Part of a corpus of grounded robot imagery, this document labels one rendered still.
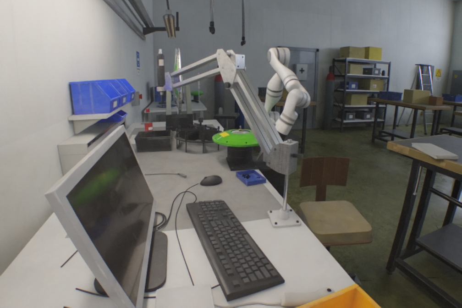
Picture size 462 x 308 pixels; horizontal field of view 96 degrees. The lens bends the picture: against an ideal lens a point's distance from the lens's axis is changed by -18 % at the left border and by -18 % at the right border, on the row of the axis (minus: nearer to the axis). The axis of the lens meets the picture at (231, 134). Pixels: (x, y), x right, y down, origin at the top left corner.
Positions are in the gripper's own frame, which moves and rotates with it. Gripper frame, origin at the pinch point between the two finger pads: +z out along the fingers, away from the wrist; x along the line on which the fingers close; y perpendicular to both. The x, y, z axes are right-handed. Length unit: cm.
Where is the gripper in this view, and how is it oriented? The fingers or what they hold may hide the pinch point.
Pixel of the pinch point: (257, 158)
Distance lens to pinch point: 121.1
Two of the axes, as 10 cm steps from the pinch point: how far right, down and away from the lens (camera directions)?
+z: -4.4, 8.3, 3.5
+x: 3.1, -2.2, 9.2
